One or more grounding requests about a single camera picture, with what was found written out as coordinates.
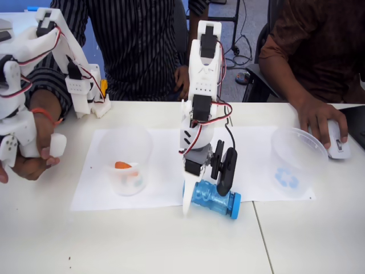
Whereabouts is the white robot arm with gripper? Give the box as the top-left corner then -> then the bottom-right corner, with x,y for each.
179,19 -> 233,156

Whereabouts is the white background desk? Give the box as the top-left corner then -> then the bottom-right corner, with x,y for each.
0,11 -> 39,58

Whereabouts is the orange wristband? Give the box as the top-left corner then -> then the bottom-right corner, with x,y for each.
30,107 -> 63,126

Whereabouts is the black webcam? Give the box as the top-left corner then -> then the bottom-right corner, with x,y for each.
210,139 -> 238,197

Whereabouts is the striped-shirt person's left forearm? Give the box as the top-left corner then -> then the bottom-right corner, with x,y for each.
186,13 -> 200,66

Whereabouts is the striped-shirt person's right hand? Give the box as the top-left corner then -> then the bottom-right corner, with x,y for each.
0,112 -> 62,183

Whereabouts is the white paper sheet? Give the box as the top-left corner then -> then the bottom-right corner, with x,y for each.
70,128 -> 200,212
147,126 -> 317,203

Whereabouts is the blue plastic bottle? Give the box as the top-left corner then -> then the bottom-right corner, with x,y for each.
182,179 -> 242,220

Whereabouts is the small colourful floor item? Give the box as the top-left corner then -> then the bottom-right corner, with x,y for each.
235,71 -> 252,85

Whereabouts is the wide clear plastic tub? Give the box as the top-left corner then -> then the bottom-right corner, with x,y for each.
270,127 -> 329,199

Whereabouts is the tall clear plastic cup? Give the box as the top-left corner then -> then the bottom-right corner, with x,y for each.
96,127 -> 154,198

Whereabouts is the brown-shirt person's right hand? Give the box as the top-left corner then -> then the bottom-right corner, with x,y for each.
298,94 -> 349,149

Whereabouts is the person in brown shirt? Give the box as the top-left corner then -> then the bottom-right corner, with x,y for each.
258,0 -> 365,104

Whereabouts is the black wheeled rack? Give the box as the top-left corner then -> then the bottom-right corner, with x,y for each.
208,0 -> 243,55

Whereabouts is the white leader arm with handle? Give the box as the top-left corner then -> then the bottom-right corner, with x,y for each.
0,7 -> 112,168

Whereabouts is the person in striped shirt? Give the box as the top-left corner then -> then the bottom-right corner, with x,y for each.
50,0 -> 212,102

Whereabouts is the brown-shirt person's right forearm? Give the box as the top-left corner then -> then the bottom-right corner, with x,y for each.
259,53 -> 317,100

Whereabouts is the white computer mouse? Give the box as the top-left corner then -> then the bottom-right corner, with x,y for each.
325,118 -> 352,160

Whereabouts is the black laptop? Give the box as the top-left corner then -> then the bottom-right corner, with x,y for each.
343,105 -> 365,151

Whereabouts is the black office chair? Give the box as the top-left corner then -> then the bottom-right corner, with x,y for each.
242,22 -> 286,103

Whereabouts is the striped-shirt person's left hand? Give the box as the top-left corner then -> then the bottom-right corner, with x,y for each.
173,65 -> 191,100

